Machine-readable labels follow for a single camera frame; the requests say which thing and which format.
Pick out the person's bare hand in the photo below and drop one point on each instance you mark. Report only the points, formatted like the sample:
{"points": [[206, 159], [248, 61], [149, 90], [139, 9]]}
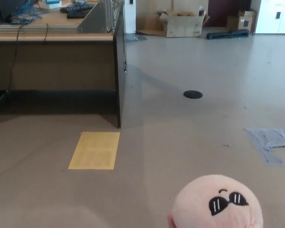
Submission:
{"points": [[170, 222]]}

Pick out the pink plush dumpling with sunglasses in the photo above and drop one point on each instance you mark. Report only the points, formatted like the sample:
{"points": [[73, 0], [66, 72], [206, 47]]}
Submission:
{"points": [[199, 209]]}

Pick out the yellow paper sheet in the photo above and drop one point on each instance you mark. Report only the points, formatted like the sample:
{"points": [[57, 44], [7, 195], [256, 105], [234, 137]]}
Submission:
{"points": [[95, 149]]}

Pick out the grey tape patch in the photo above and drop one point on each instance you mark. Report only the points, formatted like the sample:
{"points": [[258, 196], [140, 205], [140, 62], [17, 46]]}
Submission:
{"points": [[270, 140]]}

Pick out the black round floor cover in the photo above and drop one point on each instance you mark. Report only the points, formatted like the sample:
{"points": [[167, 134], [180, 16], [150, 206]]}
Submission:
{"points": [[192, 94]]}

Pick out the clear plastic bag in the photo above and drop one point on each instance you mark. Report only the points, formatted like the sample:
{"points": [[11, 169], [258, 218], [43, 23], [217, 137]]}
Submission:
{"points": [[136, 37]]}

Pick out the flat cardboard sheet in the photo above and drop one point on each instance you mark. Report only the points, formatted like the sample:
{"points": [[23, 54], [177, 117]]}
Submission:
{"points": [[152, 32]]}

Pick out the black long bag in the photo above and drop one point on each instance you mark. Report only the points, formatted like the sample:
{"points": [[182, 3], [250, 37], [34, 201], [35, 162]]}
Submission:
{"points": [[228, 34]]}

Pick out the large open cardboard box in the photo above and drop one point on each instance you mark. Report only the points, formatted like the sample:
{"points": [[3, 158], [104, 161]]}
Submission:
{"points": [[183, 26]]}

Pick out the plain brown cardboard box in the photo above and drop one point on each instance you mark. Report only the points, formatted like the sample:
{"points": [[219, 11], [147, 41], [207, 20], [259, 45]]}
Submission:
{"points": [[232, 23]]}

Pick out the cardboard box with white label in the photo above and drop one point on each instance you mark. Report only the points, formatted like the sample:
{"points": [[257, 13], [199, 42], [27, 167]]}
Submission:
{"points": [[247, 21]]}

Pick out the black keyboard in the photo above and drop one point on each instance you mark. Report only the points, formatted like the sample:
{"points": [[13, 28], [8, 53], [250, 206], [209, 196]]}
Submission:
{"points": [[78, 8], [77, 15]]}

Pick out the white cabinet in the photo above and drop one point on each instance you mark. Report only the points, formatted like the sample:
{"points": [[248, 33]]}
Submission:
{"points": [[275, 16]]}

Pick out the blue and white box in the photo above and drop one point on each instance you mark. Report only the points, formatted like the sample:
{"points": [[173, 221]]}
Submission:
{"points": [[53, 3]]}

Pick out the black monitor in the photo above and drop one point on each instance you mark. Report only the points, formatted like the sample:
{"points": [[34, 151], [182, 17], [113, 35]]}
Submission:
{"points": [[4, 7]]}

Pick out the wooden desk with dark frame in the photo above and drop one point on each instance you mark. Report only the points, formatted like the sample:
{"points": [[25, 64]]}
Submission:
{"points": [[61, 64]]}

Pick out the triangular grey metal bracket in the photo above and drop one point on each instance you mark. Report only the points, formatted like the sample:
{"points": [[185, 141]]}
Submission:
{"points": [[95, 19]]}

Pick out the aluminium profile rail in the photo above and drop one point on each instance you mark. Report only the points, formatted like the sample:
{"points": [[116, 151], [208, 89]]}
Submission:
{"points": [[38, 28]]}

